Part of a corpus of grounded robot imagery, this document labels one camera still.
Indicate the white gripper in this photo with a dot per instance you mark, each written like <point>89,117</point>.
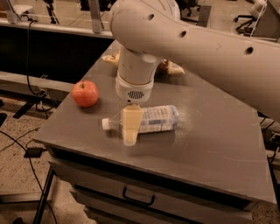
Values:
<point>133,91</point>

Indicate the clear blue-labelled plastic bottle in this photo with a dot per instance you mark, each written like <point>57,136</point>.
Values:
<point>153,119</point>

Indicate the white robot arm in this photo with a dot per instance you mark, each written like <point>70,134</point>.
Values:
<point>149,31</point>

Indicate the red apple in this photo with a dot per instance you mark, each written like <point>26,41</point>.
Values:
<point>85,93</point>

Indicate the brown chip bag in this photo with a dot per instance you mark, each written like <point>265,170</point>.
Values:
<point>166,67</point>

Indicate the grey drawer cabinet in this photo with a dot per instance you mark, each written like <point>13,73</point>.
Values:
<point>98,185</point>

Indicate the black power adapter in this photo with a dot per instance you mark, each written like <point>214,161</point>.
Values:
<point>33,152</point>

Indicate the black office chair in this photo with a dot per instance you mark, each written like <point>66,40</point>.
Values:
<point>187,4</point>

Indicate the black drawer handle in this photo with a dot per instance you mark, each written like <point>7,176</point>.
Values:
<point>138,197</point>

